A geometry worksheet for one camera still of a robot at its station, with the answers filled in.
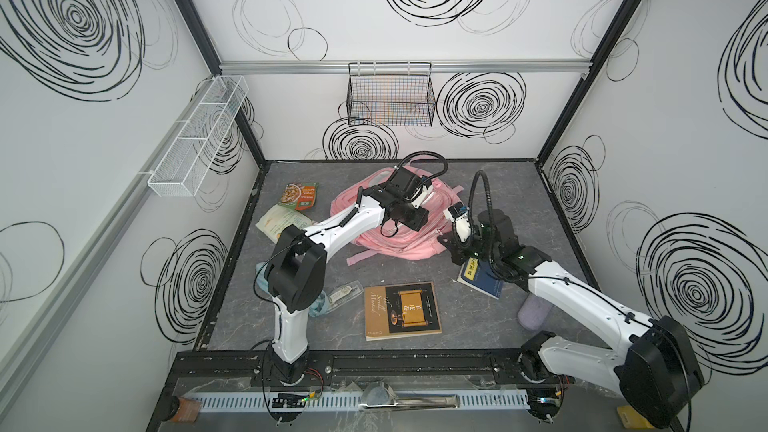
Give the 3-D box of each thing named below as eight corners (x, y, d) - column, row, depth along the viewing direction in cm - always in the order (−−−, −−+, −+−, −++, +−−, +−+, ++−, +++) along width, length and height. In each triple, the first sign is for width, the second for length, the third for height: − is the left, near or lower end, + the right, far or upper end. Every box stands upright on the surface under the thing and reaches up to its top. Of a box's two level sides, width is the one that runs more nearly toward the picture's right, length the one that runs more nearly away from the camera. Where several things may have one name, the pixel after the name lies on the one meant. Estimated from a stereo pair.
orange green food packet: (279, 210, 107) (277, 206, 106) (286, 186, 115) (284, 182, 113) (314, 210, 107) (313, 206, 106) (319, 186, 115) (318, 182, 113)
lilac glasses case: (512, 319, 84) (516, 315, 81) (527, 295, 88) (531, 290, 85) (533, 336, 81) (539, 332, 78) (547, 310, 85) (553, 305, 82)
